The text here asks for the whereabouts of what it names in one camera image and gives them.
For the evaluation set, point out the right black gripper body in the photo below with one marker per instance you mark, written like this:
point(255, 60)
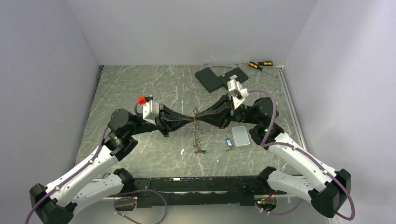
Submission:
point(241, 114)

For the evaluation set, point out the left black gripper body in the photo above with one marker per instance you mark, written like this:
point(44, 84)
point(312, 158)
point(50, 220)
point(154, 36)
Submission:
point(159, 124)

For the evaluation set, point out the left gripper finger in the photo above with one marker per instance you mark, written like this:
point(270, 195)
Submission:
point(173, 125)
point(171, 115)

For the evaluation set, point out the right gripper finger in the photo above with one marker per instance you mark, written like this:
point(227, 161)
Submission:
point(218, 110)
point(215, 121)

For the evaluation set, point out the blue tagged key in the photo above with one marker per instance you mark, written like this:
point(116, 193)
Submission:
point(230, 145)

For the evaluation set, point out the metal keyring with keys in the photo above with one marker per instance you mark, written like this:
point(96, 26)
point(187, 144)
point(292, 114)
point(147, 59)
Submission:
point(196, 132)

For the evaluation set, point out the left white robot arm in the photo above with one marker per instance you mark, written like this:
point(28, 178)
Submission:
point(60, 200)

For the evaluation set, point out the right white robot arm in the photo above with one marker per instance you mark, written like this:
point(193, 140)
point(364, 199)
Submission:
point(327, 189)

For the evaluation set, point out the grey rectangular tin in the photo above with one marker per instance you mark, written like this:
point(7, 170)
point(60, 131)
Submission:
point(240, 136)

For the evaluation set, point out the large black box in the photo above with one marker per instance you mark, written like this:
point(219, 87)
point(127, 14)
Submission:
point(208, 79)

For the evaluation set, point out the small black box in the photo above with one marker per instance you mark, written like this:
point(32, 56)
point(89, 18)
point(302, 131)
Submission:
point(238, 74)

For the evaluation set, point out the orange black screwdriver front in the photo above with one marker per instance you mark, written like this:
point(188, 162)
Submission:
point(261, 66)

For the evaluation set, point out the orange black screwdriver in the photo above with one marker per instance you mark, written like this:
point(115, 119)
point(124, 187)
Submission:
point(261, 66)
point(255, 64)

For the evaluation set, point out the orange black screwdriver back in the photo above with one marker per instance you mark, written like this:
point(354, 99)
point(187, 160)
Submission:
point(255, 64)

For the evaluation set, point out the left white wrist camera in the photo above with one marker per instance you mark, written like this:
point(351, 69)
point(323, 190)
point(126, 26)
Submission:
point(149, 100)

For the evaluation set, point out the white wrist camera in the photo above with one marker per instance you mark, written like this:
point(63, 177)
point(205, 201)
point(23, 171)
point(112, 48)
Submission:
point(238, 93)
point(149, 100)

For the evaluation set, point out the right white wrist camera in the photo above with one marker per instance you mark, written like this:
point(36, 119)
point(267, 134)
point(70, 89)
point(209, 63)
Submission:
point(238, 93)

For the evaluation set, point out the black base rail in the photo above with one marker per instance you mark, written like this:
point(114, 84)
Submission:
point(155, 191)

